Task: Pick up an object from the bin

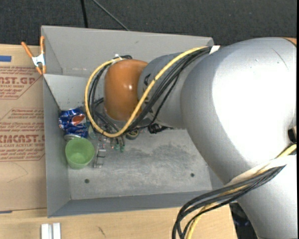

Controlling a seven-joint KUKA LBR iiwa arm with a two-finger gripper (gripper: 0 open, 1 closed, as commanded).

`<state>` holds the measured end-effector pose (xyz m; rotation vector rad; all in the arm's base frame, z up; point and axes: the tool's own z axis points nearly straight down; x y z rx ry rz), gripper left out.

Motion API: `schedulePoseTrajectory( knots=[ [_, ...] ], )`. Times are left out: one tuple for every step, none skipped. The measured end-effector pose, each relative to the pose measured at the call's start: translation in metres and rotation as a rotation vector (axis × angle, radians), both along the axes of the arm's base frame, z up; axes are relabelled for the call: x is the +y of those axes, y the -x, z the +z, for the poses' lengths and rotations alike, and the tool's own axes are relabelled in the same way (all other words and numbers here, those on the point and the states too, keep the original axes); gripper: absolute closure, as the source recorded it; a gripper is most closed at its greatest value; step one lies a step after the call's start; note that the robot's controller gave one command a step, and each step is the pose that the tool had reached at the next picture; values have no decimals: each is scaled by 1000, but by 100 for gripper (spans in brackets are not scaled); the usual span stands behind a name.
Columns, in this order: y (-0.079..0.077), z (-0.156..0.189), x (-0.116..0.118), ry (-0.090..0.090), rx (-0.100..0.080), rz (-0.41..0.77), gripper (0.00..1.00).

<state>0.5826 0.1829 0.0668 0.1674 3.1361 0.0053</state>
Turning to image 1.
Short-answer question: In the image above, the crushed blue soda can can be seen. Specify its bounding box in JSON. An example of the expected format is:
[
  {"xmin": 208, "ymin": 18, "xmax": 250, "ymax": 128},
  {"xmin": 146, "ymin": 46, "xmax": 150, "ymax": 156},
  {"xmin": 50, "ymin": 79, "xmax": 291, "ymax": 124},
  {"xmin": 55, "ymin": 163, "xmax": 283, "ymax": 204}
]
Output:
[{"xmin": 58, "ymin": 107, "xmax": 89, "ymax": 141}]

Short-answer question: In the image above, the grey metal bin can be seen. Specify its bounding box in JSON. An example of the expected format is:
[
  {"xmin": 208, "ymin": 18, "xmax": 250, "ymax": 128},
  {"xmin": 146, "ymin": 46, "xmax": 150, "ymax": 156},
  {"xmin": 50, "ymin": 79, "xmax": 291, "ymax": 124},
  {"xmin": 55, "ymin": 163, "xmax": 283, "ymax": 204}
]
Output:
[{"xmin": 40, "ymin": 25, "xmax": 230, "ymax": 218}]

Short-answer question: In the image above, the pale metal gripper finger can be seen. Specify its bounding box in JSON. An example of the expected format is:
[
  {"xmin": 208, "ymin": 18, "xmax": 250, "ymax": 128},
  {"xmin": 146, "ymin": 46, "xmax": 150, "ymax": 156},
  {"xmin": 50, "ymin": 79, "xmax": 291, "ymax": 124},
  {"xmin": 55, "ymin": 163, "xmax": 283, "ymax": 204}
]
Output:
[
  {"xmin": 93, "ymin": 143, "xmax": 102, "ymax": 169},
  {"xmin": 99, "ymin": 142, "xmax": 107, "ymax": 168}
]

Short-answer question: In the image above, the brown cardboard board red print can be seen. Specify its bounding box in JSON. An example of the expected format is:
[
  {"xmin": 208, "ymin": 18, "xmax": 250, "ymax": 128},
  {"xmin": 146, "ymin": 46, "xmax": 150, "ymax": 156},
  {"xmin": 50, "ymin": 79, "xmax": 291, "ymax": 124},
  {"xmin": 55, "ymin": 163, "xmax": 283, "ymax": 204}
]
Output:
[{"xmin": 0, "ymin": 43, "xmax": 48, "ymax": 214}]

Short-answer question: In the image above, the green plastic cup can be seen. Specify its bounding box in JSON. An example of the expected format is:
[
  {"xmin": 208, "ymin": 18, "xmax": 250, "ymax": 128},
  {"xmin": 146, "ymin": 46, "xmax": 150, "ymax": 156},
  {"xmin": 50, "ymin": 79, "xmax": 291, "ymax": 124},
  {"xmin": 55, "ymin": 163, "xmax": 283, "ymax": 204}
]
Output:
[{"xmin": 65, "ymin": 137, "xmax": 96, "ymax": 170}]

